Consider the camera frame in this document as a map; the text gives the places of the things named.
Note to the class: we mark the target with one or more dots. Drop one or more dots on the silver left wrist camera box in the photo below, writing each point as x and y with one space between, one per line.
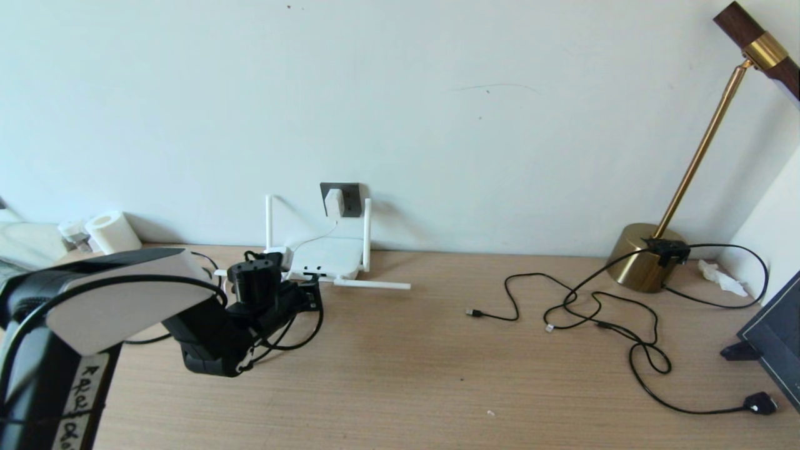
278 257

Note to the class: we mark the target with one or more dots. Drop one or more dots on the pale background furniture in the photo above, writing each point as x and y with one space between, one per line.
28 240

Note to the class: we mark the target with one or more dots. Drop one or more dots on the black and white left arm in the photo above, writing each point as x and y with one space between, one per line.
131 300

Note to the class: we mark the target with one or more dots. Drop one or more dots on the crumpled white tissue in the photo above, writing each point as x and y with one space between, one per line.
723 278

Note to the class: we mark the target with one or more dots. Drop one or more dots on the white router with antennas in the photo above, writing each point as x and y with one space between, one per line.
331 256

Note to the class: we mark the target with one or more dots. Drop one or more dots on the brass desk lamp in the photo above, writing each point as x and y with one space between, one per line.
639 262

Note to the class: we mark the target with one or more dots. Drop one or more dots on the grey wall power socket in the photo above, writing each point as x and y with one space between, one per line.
353 197

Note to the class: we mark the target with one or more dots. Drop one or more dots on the white paper roll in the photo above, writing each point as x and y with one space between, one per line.
114 231

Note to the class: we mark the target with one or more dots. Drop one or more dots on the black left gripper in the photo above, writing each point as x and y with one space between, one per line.
292 301

